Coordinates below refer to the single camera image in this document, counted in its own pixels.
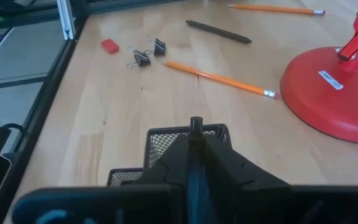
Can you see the black binder clip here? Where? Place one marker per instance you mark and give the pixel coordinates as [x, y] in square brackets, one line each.
[141, 58]
[159, 47]

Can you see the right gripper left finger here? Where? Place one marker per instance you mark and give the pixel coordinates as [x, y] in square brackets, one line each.
[154, 199]

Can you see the red desk lamp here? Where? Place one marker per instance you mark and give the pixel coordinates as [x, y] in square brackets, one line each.
[331, 102]

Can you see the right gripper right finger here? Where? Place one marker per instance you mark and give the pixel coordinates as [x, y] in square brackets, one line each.
[244, 199]

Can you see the black pen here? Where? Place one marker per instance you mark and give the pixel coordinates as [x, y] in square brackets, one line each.
[219, 32]

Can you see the silver aluminium frame profile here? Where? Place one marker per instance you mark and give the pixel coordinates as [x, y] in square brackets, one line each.
[65, 18]

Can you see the orange pencil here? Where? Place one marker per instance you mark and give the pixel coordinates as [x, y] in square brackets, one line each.
[275, 9]
[219, 78]

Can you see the black mesh desk organizer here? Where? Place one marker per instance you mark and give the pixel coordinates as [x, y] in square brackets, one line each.
[160, 146]

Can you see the red eraser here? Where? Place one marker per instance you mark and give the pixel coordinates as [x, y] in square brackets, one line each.
[110, 46]

